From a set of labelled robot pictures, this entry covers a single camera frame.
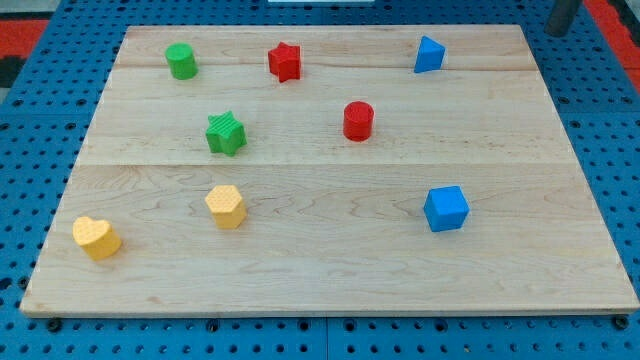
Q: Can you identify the blue cube block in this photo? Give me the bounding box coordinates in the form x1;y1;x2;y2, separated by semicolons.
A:
423;186;470;232

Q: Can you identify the red cylinder block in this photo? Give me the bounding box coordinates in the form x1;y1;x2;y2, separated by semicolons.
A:
343;101;375;142

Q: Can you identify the light wooden board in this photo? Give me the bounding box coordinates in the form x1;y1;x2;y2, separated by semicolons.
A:
21;25;639;318

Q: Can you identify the yellow hexagon block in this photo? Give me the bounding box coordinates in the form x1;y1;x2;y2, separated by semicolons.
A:
205;185;247;229

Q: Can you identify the green star block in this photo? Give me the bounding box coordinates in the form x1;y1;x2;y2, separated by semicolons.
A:
205;111;247;156

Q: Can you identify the red star block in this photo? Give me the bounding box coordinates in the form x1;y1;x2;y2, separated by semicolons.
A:
268;42;301;83

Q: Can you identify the blue triangular prism block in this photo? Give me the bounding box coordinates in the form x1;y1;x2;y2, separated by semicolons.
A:
414;36;446;73

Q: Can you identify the green cylinder block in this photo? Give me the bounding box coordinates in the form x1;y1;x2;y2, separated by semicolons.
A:
165;43;198;80

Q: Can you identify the yellow heart block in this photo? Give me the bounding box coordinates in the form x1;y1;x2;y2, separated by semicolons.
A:
72;216;122;261

